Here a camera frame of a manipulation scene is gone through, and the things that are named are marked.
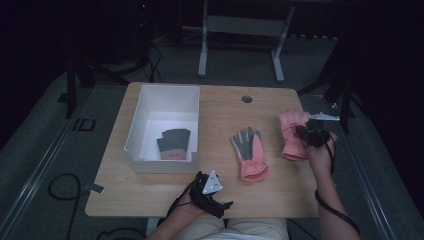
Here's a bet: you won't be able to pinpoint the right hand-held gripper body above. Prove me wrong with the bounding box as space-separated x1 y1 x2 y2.
301 111 341 149

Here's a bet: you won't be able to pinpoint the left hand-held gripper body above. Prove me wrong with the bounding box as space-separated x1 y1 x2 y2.
188 170 225 219

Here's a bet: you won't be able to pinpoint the pink padded winter glove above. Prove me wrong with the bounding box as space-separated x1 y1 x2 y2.
230 126 270 183
278 108 311 162

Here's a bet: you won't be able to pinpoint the grey knit glove pink cuff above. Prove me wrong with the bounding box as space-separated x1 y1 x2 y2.
156 137 168 160
161 128 192 161

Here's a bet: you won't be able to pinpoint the white plastic storage box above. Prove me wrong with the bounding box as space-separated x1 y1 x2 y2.
123 84 201 174

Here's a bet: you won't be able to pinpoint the person's right hand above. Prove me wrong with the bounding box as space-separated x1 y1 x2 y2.
305 130 338 179

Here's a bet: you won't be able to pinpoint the person's left hand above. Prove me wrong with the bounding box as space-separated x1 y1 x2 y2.
175 193 205 218

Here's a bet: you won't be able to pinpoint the person's beige trousers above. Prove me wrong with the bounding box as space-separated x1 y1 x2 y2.
171 217 290 240

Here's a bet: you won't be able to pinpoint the black tripod stand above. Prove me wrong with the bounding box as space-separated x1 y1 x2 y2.
58 49 131 119
297 31 358 134

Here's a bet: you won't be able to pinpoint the grey tape piece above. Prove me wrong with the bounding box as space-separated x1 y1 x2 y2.
83 182 106 195

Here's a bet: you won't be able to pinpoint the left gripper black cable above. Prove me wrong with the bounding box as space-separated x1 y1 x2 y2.
166 184 195 219

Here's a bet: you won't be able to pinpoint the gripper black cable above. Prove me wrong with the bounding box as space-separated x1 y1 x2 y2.
314 131 362 236
166 184 195 219

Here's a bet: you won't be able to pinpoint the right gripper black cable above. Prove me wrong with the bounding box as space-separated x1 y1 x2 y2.
314 131 362 236

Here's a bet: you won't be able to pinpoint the metal floor rail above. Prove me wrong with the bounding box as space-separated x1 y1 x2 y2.
328 103 398 240
0 96 98 234

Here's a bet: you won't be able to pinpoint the black cable under table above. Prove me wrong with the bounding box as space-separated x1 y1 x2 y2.
96 226 148 240

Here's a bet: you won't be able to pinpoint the white metal desk frame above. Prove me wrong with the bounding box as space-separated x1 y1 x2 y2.
182 0 296 84

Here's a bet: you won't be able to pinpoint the black cables on floor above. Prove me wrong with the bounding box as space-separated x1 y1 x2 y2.
133 43 164 84

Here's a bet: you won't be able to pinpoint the black floor cable loop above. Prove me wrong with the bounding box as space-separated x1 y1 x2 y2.
47 172 83 240

